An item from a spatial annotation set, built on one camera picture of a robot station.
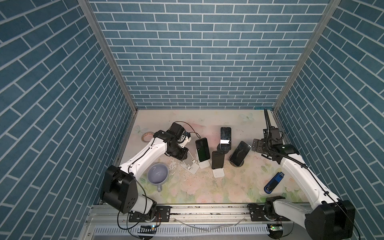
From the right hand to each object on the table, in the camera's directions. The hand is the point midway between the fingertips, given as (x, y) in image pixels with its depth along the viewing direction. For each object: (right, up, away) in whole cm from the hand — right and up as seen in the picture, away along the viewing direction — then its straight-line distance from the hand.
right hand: (261, 143), depth 83 cm
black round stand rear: (-19, -3, +9) cm, 21 cm away
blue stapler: (+7, -22, +1) cm, 23 cm away
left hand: (-43, -7, -1) cm, 44 cm away
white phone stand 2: (-32, -14, +8) cm, 35 cm away
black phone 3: (-18, +5, +10) cm, 22 cm away
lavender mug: (-60, -18, +3) cm, 62 cm away
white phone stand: (-42, -12, +2) cm, 43 cm away
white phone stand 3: (-24, -18, +4) cm, 30 cm away
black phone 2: (-25, -9, 0) cm, 26 cm away
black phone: (-33, -5, +11) cm, 35 cm away
